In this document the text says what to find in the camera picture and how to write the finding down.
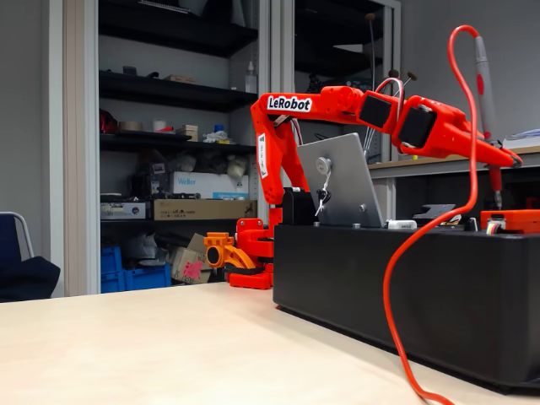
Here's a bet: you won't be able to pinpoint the red cable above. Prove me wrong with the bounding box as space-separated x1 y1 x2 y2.
382 24 482 405

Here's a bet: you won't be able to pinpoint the grey test probe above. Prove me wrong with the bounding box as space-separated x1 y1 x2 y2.
472 35 505 211

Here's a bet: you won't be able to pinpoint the grey hinged door panel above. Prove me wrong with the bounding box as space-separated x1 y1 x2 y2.
296 132 385 229

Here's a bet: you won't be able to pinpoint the cluttered storage shelving unit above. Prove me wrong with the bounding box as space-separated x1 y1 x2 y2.
41 0 402 299

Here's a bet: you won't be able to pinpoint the wooden top workbench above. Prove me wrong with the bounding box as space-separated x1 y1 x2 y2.
369 145 540 223

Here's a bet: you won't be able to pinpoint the metal stems with cork balls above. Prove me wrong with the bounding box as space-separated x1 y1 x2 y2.
363 12 419 155

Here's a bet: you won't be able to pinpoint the black task board box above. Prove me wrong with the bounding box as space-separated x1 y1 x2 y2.
273 223 540 392

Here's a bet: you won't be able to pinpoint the black corner block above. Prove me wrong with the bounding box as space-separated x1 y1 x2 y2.
281 187 317 226

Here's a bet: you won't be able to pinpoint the white plastic bottle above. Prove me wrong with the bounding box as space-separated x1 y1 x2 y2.
244 61 258 95

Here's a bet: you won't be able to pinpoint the white plastic bag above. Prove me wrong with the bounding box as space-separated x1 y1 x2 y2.
225 154 249 181

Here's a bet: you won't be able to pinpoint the white Weller box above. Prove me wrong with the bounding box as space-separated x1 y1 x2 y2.
170 170 250 200

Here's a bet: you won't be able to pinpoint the long brown cardboard box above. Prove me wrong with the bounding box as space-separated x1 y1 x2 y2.
153 197 258 221

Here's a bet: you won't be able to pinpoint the small beige box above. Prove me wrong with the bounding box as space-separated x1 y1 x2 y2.
175 124 199 143

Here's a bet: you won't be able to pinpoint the cardboard box with pink label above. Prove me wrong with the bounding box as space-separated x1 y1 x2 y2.
170 232 212 284

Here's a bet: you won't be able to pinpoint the grey flat box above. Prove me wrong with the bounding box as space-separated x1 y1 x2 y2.
100 201 152 221

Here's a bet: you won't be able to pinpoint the blue plastic crate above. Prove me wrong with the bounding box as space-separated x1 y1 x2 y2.
121 263 172 292
100 246 124 294

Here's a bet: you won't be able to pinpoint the red object on shelf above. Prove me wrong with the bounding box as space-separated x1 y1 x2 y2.
100 108 119 135

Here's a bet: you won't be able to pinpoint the dark cloth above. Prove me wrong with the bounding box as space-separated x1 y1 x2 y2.
0 255 62 303

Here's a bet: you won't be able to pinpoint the white knob cord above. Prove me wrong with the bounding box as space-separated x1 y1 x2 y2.
314 170 335 218

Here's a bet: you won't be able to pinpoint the orange printed handle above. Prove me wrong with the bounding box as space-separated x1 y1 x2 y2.
203 231 257 275

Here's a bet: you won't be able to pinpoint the blue chair with metal frame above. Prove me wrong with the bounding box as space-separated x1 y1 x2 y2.
0 210 35 262

